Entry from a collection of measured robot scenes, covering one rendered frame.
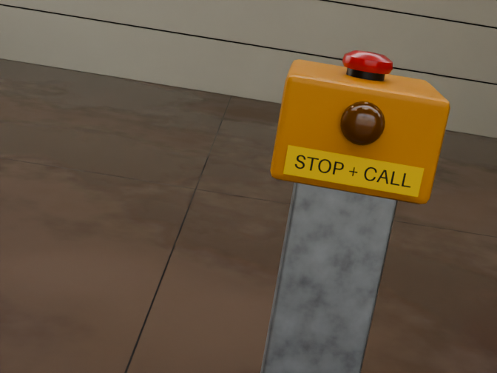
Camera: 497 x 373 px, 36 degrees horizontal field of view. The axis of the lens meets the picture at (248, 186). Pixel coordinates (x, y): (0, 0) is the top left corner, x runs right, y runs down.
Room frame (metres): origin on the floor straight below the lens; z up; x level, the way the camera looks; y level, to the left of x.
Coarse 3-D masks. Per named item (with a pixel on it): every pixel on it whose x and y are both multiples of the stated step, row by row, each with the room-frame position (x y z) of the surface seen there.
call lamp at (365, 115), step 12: (348, 108) 0.55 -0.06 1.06; (360, 108) 0.54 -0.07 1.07; (372, 108) 0.54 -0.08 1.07; (348, 120) 0.54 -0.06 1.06; (360, 120) 0.54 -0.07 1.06; (372, 120) 0.54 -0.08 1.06; (384, 120) 0.55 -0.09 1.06; (348, 132) 0.54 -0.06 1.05; (360, 132) 0.54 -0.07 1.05; (372, 132) 0.54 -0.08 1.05; (360, 144) 0.55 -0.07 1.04
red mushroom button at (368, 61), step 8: (344, 56) 0.61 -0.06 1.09; (352, 56) 0.60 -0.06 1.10; (360, 56) 0.60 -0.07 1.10; (368, 56) 0.60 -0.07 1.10; (376, 56) 0.60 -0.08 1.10; (384, 56) 0.61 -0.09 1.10; (344, 64) 0.61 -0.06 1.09; (352, 64) 0.60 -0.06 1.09; (360, 64) 0.59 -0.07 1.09; (368, 64) 0.59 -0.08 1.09; (376, 64) 0.59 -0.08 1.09; (384, 64) 0.60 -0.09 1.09; (392, 64) 0.61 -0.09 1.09; (368, 72) 0.59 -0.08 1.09; (376, 72) 0.59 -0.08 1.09; (384, 72) 0.60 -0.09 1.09
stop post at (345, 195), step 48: (288, 96) 0.56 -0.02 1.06; (336, 96) 0.55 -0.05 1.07; (384, 96) 0.55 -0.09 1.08; (432, 96) 0.56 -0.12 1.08; (288, 144) 0.55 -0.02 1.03; (336, 144) 0.55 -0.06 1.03; (384, 144) 0.55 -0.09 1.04; (432, 144) 0.55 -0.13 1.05; (336, 192) 0.57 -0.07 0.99; (384, 192) 0.55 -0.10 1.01; (288, 240) 0.57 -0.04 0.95; (336, 240) 0.57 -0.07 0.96; (384, 240) 0.57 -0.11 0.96; (288, 288) 0.57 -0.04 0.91; (336, 288) 0.57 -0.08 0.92; (288, 336) 0.57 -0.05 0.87; (336, 336) 0.57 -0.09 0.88
